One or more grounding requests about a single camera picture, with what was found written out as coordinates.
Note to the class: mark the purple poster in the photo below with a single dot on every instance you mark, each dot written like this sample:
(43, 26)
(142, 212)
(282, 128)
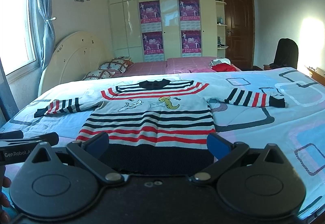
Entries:
(191, 43)
(189, 14)
(150, 16)
(153, 46)

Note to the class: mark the checkered pillow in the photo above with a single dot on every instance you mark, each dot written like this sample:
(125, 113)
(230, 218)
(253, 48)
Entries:
(101, 74)
(119, 64)

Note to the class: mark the blue curtain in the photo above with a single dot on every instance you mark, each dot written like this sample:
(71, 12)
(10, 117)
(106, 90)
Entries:
(48, 40)

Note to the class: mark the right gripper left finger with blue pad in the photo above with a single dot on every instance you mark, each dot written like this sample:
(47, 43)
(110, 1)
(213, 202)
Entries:
(87, 153)

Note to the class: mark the purple poster lower right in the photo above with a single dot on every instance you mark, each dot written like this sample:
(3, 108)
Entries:
(191, 43)

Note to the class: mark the purple poster upper left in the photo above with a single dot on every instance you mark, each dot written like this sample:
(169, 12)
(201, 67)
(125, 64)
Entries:
(150, 16)

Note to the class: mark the striped children's sweater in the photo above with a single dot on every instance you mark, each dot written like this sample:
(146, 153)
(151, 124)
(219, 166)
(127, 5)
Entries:
(158, 127)

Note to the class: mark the person's left hand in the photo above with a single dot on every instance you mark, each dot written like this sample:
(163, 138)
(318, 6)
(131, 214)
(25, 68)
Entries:
(5, 183)

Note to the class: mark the purple poster lower left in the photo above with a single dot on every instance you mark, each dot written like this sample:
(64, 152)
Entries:
(153, 46)

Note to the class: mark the wooden bedside table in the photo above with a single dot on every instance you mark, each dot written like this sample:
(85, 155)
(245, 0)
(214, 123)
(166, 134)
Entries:
(317, 74)

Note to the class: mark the checkered pillow far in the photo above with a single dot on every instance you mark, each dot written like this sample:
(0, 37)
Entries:
(119, 64)

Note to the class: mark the red garment on bed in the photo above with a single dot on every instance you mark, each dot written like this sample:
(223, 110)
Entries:
(223, 67)

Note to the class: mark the cream glossy wardrobe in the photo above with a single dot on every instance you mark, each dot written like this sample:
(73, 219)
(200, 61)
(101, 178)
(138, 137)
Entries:
(165, 8)

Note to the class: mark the white patterned garment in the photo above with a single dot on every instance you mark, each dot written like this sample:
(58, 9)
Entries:
(219, 61)

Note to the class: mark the brown wooden door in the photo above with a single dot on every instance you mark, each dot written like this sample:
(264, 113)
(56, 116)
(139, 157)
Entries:
(240, 32)

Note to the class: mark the bright window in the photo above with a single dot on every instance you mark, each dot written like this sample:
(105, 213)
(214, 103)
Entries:
(18, 45)

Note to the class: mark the checkered pillow near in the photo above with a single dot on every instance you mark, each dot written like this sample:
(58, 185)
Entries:
(101, 74)

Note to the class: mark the purple poster upper right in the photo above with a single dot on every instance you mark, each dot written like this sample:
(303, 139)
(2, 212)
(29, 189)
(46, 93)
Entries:
(189, 14)

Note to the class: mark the cream wooden headboard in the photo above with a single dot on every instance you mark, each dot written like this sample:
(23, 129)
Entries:
(76, 55)

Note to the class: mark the corner wall shelves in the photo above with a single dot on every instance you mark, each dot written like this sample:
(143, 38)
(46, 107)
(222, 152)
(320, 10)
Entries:
(221, 28)

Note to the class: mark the black chair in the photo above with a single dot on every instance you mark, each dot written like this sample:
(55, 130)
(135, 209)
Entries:
(287, 53)

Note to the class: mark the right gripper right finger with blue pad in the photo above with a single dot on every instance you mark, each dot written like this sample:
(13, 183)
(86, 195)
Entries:
(227, 155)

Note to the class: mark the patterned white bed sheet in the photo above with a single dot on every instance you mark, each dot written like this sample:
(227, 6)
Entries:
(297, 128)

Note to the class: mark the pink bed cover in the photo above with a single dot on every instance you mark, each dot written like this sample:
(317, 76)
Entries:
(171, 66)

